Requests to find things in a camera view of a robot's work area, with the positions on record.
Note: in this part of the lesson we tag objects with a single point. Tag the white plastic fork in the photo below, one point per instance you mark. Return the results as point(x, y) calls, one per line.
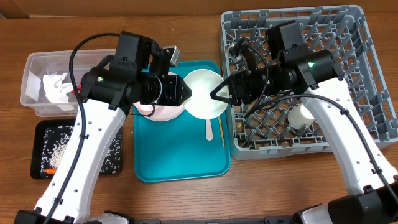
point(208, 130)

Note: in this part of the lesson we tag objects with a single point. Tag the white tissue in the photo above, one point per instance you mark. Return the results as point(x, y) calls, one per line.
point(56, 91)

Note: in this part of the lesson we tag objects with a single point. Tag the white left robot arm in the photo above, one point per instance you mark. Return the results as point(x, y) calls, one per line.
point(138, 71)

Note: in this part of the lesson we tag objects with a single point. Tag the white cup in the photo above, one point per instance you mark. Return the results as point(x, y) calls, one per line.
point(300, 116)

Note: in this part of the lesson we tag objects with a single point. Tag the black tray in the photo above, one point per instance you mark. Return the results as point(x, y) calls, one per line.
point(39, 143)

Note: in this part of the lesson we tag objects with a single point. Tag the large pink plate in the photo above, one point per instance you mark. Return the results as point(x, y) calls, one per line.
point(159, 113)

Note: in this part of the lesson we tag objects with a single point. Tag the white bowl with peanuts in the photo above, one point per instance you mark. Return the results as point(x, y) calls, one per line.
point(200, 105)

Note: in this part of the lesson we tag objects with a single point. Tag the grey dishwasher rack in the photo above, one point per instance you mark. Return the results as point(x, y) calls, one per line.
point(344, 31)

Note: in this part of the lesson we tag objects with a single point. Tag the red snack wrapper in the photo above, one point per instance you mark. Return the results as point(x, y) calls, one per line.
point(78, 87)

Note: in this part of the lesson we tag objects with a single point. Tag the spilled rice and peanuts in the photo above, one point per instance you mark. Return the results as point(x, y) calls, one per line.
point(55, 143)

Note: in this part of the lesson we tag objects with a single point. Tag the wooden chopstick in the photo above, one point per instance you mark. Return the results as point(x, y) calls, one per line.
point(221, 130)

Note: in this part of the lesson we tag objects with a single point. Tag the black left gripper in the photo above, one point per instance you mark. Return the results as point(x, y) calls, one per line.
point(178, 96)

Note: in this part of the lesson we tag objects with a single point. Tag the clear plastic bin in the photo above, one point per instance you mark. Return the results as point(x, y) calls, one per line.
point(39, 64)

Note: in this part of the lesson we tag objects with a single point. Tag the teal plastic tray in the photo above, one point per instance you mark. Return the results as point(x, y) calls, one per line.
point(178, 149)

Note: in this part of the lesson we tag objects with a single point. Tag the orange carrot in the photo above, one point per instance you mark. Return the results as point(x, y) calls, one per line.
point(51, 171)

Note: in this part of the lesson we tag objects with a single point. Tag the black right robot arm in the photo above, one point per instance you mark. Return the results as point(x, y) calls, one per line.
point(318, 80)

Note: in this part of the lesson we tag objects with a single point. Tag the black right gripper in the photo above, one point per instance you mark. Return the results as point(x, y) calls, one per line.
point(249, 81)

